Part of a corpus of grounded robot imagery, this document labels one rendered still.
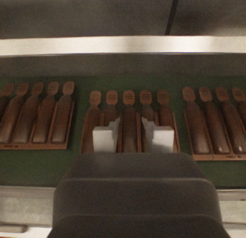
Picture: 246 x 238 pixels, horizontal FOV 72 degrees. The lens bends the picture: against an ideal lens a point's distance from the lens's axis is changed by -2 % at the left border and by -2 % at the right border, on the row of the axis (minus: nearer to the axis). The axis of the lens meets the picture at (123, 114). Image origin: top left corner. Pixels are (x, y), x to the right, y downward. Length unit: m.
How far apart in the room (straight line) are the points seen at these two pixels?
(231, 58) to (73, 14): 0.24
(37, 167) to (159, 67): 0.19
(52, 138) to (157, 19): 0.24
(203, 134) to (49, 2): 0.28
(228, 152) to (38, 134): 0.20
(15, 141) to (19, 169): 0.03
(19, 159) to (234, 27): 0.37
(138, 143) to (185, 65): 0.13
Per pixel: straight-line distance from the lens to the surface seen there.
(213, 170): 0.21
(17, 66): 0.29
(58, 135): 0.20
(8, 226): 0.31
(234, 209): 1.02
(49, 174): 0.20
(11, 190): 0.21
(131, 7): 0.30
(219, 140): 0.20
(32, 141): 0.21
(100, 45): 0.23
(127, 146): 0.18
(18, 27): 0.36
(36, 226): 0.31
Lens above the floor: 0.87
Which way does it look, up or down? 59 degrees down
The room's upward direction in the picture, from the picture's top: 1 degrees clockwise
